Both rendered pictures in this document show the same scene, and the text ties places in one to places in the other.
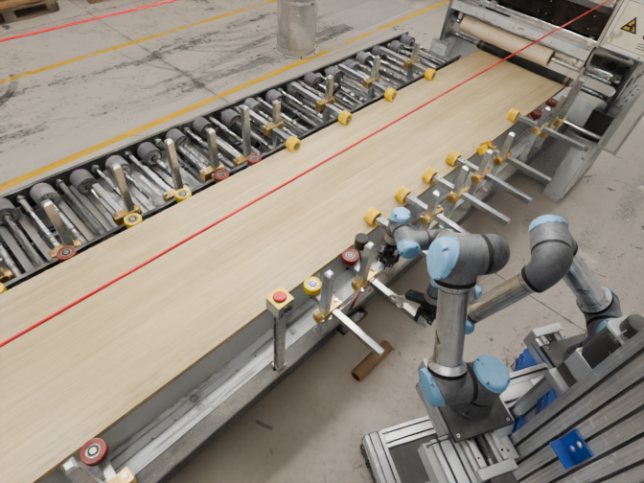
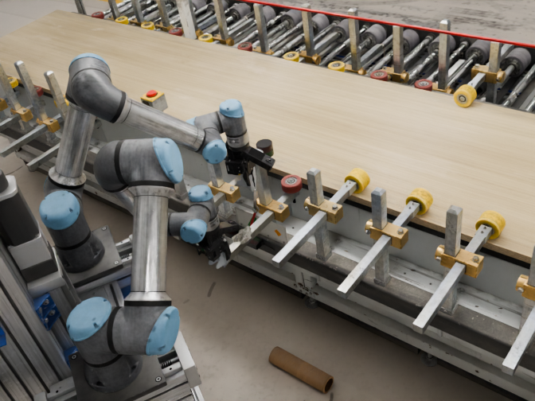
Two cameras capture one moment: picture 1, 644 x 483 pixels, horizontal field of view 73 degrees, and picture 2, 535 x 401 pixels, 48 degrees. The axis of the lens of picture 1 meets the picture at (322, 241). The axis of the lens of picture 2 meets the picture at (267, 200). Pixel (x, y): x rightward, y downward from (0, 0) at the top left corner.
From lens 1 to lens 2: 245 cm
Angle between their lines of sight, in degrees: 65
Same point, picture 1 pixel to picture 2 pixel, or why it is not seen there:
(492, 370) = (56, 202)
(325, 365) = (287, 326)
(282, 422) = (216, 302)
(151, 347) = not seen: hidden behind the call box
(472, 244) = (80, 64)
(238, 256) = (266, 114)
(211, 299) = not seen: hidden behind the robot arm
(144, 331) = (178, 98)
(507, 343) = not seen: outside the picture
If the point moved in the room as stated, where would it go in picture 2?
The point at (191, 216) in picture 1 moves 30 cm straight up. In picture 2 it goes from (308, 78) to (301, 20)
